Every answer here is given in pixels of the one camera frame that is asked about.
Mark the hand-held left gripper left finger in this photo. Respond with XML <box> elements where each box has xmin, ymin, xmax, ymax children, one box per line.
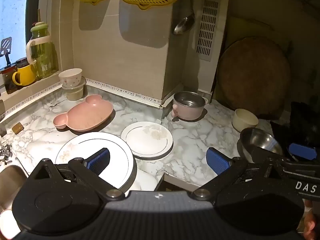
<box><xmin>30</xmin><ymin>147</ymin><xmax>126</xmax><ymax>202</ymax></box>

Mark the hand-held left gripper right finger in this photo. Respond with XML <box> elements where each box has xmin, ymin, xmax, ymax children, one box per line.
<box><xmin>192</xmin><ymin>147</ymin><xmax>291</xmax><ymax>202</ymax></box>

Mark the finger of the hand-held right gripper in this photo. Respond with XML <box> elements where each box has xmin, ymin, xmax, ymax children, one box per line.
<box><xmin>287</xmin><ymin>142</ymin><xmax>320</xmax><ymax>162</ymax></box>
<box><xmin>251</xmin><ymin>145</ymin><xmax>295</xmax><ymax>167</ymax></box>

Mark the stainless steel bowl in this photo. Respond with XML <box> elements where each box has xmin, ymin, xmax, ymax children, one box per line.
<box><xmin>239</xmin><ymin>127</ymin><xmax>284</xmax><ymax>164</ymax></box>

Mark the large white plate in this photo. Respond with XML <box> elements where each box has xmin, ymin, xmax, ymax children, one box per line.
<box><xmin>54</xmin><ymin>132</ymin><xmax>134</xmax><ymax>190</ymax></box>

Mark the cream bowl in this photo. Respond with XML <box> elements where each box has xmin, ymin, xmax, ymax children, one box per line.
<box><xmin>232</xmin><ymin>108</ymin><xmax>259</xmax><ymax>132</ymax></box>

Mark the pink bear-shaped plate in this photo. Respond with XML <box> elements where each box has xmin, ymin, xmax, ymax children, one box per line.
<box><xmin>53</xmin><ymin>94</ymin><xmax>114</xmax><ymax>131</ymax></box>

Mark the small white floral plate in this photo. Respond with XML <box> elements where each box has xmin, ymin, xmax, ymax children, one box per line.
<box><xmin>120</xmin><ymin>121</ymin><xmax>174</xmax><ymax>158</ymax></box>

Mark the pink steel-lined pot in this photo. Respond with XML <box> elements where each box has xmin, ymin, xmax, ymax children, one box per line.
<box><xmin>171</xmin><ymin>91</ymin><xmax>209</xmax><ymax>121</ymax></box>

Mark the person's right hand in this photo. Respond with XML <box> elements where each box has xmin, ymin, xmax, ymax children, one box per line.
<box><xmin>303</xmin><ymin>200</ymin><xmax>320</xmax><ymax>240</ymax></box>

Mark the black bag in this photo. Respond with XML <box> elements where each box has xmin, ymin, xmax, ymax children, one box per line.
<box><xmin>270</xmin><ymin>101</ymin><xmax>320</xmax><ymax>155</ymax></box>

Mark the beige plastic container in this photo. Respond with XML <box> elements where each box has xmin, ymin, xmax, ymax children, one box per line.
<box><xmin>62</xmin><ymin>77</ymin><xmax>87</xmax><ymax>101</ymax></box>

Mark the round wooden cutting board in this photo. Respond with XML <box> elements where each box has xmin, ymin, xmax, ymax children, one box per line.
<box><xmin>216</xmin><ymin>36</ymin><xmax>292</xmax><ymax>119</ymax></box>

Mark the white floral bowl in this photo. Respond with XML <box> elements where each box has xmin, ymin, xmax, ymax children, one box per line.
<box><xmin>58</xmin><ymin>68</ymin><xmax>83</xmax><ymax>88</ymax></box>

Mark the brown sponge block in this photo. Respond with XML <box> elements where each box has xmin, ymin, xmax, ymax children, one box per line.
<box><xmin>12</xmin><ymin>122</ymin><xmax>25</xmax><ymax>134</ymax></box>

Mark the steel sink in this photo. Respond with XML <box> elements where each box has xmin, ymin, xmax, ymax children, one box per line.
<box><xmin>0</xmin><ymin>165</ymin><xmax>29</xmax><ymax>233</ymax></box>

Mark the chrome faucet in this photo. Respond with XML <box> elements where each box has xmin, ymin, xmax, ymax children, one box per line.
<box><xmin>0</xmin><ymin>122</ymin><xmax>14</xmax><ymax>165</ymax></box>

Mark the yellow mug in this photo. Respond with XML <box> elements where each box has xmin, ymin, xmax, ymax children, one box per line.
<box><xmin>12</xmin><ymin>64</ymin><xmax>37</xmax><ymax>86</ymax></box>

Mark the green glass pitcher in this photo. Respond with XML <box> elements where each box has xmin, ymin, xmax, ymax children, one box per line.
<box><xmin>26</xmin><ymin>21</ymin><xmax>54</xmax><ymax>79</ymax></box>

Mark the rectangular cutting board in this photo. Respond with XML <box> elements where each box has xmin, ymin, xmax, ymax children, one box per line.
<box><xmin>225</xmin><ymin>15</ymin><xmax>294</xmax><ymax>55</ymax></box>

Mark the white vent grille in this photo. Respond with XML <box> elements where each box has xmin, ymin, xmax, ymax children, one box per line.
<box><xmin>196</xmin><ymin>0</ymin><xmax>221</xmax><ymax>62</ymax></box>

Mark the steel ladle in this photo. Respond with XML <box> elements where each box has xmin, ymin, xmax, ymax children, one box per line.
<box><xmin>173</xmin><ymin>0</ymin><xmax>196</xmax><ymax>35</ymax></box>

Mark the black slotted spatula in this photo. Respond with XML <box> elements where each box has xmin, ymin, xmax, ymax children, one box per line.
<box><xmin>0</xmin><ymin>37</ymin><xmax>12</xmax><ymax>67</ymax></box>

